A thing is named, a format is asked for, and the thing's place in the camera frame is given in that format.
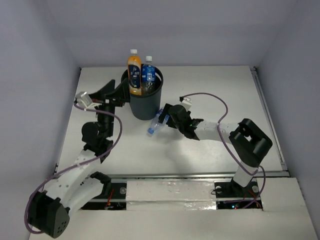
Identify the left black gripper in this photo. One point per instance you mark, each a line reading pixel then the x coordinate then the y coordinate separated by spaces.
pixel 107 100

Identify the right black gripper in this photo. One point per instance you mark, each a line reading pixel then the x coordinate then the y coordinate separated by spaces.
pixel 165 112

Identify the light blue label water bottle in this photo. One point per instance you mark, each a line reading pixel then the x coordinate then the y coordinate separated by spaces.
pixel 155 125

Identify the orange drink bottle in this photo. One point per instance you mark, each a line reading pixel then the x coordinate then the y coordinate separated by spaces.
pixel 134 73

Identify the dark blue label bottle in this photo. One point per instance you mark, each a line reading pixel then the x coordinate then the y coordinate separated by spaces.
pixel 148 76

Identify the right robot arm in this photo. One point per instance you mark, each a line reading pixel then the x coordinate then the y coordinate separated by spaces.
pixel 249 142

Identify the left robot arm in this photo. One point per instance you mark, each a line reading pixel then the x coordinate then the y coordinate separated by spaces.
pixel 54 201

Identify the black plastic waste bin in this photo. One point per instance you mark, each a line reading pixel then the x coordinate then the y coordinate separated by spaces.
pixel 145 107

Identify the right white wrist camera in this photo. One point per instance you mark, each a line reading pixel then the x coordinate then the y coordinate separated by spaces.
pixel 186 102

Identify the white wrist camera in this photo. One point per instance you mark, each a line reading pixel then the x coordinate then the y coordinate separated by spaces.
pixel 186 102
pixel 84 101

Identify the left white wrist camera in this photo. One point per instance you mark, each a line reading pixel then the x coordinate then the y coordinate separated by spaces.
pixel 84 101

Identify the aluminium mounting rail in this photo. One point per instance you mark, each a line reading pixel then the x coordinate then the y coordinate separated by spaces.
pixel 270 174

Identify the right side aluminium rail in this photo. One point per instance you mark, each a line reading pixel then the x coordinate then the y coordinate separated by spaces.
pixel 276 142

